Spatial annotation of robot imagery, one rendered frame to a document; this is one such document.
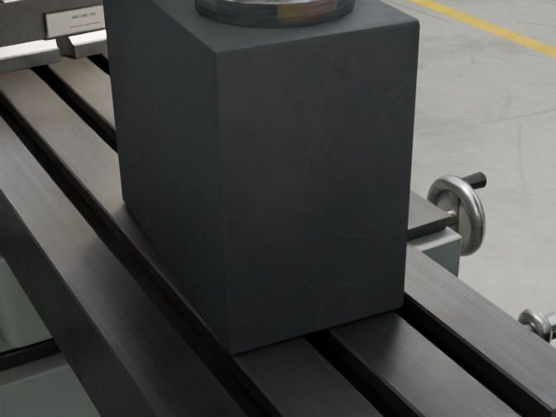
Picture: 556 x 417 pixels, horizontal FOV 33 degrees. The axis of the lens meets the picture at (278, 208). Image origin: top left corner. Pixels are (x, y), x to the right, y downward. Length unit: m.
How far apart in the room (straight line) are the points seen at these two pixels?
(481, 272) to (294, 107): 2.01
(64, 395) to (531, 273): 1.72
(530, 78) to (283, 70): 3.35
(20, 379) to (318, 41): 0.55
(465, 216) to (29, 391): 0.65
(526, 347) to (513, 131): 2.75
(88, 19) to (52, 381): 0.39
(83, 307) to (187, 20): 0.20
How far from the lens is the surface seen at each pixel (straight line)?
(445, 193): 1.35
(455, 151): 3.14
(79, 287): 0.64
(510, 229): 2.70
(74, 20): 1.06
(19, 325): 0.88
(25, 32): 1.05
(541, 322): 1.32
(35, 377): 0.94
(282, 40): 0.49
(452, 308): 0.61
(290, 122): 0.50
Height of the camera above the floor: 1.30
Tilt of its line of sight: 28 degrees down
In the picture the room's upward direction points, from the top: 1 degrees counter-clockwise
